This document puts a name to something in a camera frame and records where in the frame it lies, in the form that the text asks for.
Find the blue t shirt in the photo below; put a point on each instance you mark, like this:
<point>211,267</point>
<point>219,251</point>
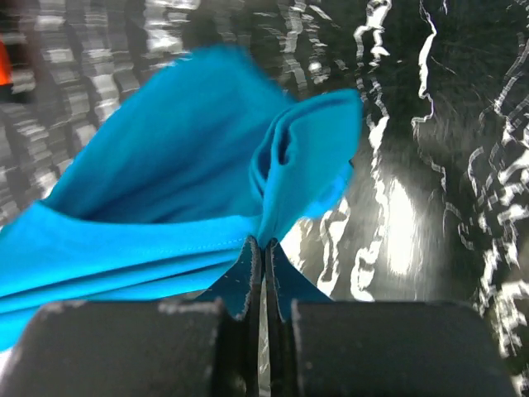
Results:
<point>208,152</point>

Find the folded orange t shirt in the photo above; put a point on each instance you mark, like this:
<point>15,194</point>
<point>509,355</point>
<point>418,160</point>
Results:
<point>5,66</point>

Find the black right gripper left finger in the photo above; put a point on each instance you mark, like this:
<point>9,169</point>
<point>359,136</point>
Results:
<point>207,346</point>

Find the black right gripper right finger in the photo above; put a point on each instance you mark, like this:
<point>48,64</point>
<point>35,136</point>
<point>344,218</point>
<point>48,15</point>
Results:
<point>322,347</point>

